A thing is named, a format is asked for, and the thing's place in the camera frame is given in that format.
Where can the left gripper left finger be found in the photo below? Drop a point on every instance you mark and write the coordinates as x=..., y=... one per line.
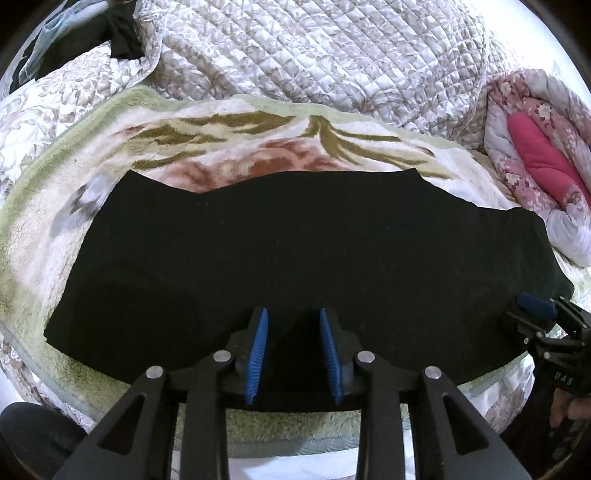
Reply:
x=248, y=347

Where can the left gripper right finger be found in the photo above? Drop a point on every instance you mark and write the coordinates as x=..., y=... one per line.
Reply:
x=340, y=349

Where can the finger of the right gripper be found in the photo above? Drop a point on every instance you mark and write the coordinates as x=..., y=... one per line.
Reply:
x=532, y=307
x=525, y=326

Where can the black pants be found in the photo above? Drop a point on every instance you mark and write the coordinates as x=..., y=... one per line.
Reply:
x=422, y=277

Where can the person's right hand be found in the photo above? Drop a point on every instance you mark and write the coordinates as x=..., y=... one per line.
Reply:
x=567, y=406

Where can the pink floral rolled quilt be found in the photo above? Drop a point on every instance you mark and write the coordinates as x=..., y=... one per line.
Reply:
x=537, y=135

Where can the floral fleece blanket green border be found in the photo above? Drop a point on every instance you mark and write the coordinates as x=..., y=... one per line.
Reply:
x=46, y=213

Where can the white beige quilted bedspread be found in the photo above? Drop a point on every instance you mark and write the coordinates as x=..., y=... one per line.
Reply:
x=419, y=65

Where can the dark clothes pile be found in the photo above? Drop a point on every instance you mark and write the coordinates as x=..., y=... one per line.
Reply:
x=78, y=27

